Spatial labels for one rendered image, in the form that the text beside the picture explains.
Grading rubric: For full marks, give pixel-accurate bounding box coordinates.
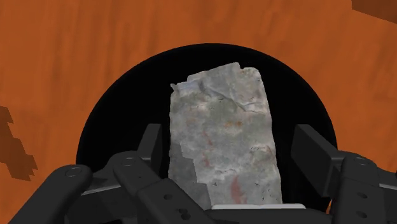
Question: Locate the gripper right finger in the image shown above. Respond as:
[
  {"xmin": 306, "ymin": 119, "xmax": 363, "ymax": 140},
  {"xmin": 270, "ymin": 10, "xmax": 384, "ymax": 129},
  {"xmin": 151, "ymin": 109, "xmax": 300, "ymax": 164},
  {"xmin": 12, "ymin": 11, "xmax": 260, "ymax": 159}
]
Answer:
[{"xmin": 291, "ymin": 123, "xmax": 397, "ymax": 224}]

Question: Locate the grey mottled rectangular block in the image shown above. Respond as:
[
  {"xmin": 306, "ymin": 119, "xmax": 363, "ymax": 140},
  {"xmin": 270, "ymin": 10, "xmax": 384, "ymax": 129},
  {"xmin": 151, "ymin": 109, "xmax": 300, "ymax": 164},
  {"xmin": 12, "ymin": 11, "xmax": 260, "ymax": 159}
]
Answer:
[{"xmin": 167, "ymin": 62, "xmax": 284, "ymax": 210}]

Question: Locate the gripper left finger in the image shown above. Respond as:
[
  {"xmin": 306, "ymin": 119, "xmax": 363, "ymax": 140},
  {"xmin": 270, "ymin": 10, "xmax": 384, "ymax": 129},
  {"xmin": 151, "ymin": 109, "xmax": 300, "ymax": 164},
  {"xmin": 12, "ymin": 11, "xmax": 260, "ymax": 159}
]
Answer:
[{"xmin": 9, "ymin": 123, "xmax": 216, "ymax": 224}]

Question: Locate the black round plate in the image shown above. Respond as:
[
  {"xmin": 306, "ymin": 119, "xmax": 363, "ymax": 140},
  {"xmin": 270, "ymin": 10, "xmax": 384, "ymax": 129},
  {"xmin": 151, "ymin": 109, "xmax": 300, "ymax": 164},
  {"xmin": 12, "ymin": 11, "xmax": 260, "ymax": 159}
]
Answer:
[{"xmin": 76, "ymin": 43, "xmax": 338, "ymax": 215}]

